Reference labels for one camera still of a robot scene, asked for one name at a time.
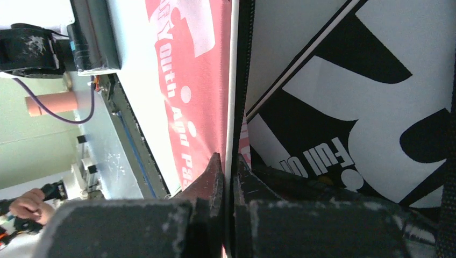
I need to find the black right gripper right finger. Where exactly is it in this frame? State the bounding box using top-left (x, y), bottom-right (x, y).
top-left (231, 155), bottom-right (410, 257)

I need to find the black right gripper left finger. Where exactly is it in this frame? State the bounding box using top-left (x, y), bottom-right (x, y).
top-left (33, 153), bottom-right (224, 257)

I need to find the black racket cover bag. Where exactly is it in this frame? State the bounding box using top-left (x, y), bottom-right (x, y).
top-left (247, 1), bottom-right (455, 221)

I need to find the pink racket cover bag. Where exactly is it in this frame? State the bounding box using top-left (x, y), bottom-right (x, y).
top-left (145, 1), bottom-right (254, 189)

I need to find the black shuttlecock tube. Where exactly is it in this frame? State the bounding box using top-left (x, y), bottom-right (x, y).
top-left (67, 0), bottom-right (120, 76)

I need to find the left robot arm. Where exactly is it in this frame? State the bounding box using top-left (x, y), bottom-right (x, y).
top-left (1, 23), bottom-right (76, 79)

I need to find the person hand in background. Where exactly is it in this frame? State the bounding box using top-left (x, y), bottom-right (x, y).
top-left (9, 188), bottom-right (55, 225)

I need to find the pink cardboard tube outside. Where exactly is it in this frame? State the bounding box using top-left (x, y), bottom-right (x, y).
top-left (25, 91), bottom-right (78, 117)

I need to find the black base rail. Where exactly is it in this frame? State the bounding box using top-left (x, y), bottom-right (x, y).
top-left (99, 74), bottom-right (169, 199)

